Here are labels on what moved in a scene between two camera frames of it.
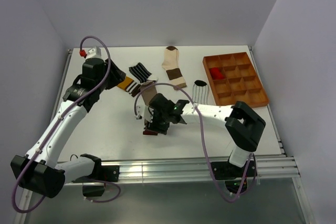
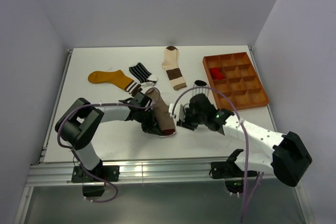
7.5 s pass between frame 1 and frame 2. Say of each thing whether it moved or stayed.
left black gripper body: moved
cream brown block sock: stayed
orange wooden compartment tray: stayed
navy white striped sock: stayed
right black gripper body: moved
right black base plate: stayed
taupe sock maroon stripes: moved
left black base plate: stayed
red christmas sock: stayed
